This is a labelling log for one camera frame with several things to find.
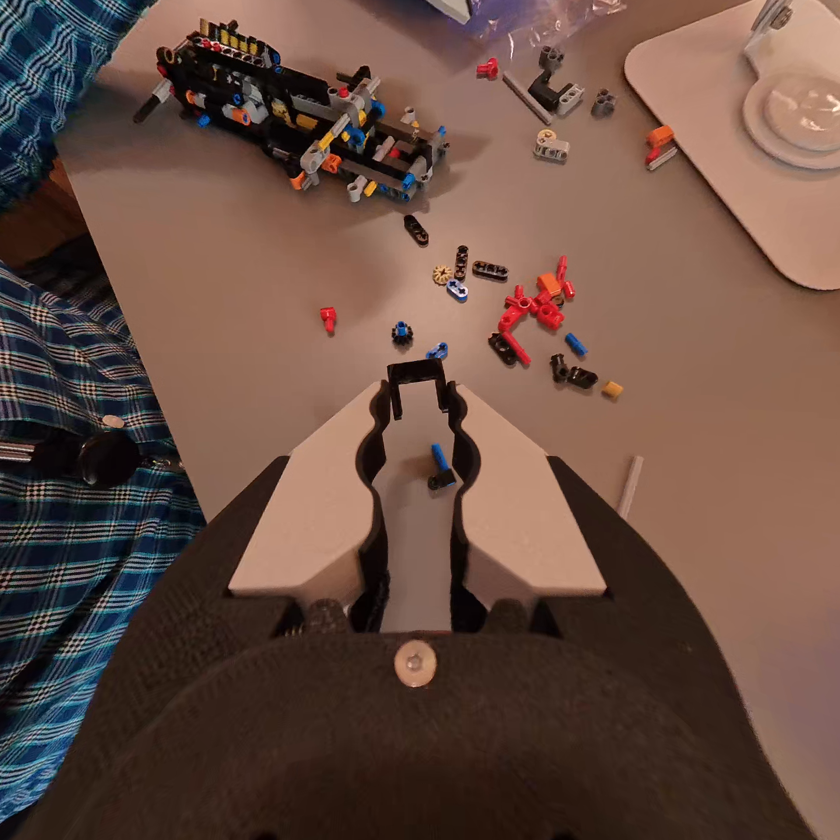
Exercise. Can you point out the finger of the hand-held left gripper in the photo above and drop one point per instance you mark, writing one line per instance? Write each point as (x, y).
(454, 6)

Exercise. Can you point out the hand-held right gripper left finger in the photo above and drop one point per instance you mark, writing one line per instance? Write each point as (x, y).
(308, 512)

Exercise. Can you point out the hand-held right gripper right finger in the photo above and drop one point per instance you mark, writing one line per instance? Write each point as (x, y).
(518, 512)

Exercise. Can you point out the black U-shaped lego bracket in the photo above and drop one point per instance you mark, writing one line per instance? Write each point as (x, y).
(413, 373)

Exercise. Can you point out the multicoloured lego vehicle chassis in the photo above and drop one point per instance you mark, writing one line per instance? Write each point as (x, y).
(295, 98)

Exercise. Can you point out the red lego axle connector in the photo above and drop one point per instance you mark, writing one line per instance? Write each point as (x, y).
(509, 320)
(550, 318)

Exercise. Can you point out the person's left forearm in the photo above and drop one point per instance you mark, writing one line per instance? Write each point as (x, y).
(52, 79)

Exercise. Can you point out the black lego connector with blue pin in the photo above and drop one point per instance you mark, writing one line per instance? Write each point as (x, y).
(438, 456)

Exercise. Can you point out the dark grey lego connector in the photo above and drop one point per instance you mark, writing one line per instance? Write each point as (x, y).
(604, 102)
(551, 58)

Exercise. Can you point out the white lego tube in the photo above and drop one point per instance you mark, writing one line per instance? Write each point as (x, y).
(630, 487)

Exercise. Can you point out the black L-shaped lego piece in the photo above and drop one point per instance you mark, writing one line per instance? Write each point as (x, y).
(543, 88)

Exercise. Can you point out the short light grey lego beam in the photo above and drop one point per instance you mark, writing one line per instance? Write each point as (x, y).
(571, 98)

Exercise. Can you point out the yellow lego bush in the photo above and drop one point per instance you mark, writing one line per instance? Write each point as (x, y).
(611, 389)

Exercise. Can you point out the tan round lego bush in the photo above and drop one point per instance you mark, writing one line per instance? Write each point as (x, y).
(544, 136)

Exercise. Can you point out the red lego axle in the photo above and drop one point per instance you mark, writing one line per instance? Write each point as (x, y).
(520, 350)

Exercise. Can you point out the black thin lego liftarm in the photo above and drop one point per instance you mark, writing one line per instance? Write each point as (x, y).
(461, 260)
(490, 270)
(415, 230)
(500, 346)

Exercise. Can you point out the light grey three-hole lego beam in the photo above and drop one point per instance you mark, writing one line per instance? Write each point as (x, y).
(550, 152)

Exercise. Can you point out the blue lego pin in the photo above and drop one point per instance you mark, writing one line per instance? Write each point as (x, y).
(575, 343)

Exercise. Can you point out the blue thin lego liftarm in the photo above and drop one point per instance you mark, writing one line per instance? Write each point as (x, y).
(437, 350)
(457, 289)

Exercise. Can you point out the black lego gear with blue pin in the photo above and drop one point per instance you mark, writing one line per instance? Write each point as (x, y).
(402, 333)

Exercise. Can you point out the red lego connector with stem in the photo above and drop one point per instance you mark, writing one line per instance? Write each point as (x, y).
(523, 302)

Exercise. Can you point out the orange lego block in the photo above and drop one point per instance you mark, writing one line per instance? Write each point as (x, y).
(550, 285)

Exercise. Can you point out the orange lego connector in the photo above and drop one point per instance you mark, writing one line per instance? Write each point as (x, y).
(660, 136)

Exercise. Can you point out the tan lego gear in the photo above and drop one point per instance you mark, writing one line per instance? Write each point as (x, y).
(442, 274)

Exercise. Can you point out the short grey lego axle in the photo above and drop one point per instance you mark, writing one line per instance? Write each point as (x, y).
(664, 159)

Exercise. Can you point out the clear plastic bag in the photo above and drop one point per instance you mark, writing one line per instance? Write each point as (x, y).
(544, 19)

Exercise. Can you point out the black badge reel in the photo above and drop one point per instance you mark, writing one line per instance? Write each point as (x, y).
(105, 456)

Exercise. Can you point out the person's plaid shirt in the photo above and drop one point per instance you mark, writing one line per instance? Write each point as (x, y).
(65, 590)

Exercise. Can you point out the white book stand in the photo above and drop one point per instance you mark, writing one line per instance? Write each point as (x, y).
(722, 164)

